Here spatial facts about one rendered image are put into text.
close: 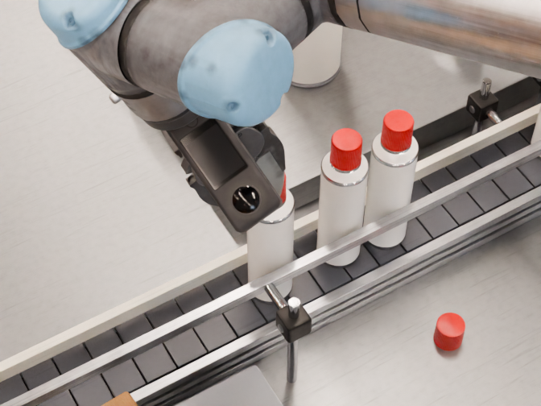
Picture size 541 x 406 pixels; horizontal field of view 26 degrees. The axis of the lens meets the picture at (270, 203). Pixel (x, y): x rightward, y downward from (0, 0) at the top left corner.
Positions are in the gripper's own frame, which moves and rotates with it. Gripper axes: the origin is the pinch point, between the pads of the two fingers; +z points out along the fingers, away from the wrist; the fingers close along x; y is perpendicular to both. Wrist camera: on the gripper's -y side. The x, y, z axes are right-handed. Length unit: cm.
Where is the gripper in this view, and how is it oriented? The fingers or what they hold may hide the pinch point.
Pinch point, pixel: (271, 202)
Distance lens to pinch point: 114.2
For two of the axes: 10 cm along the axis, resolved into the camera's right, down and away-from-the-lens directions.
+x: -8.0, 6.0, 0.7
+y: -4.6, -6.8, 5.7
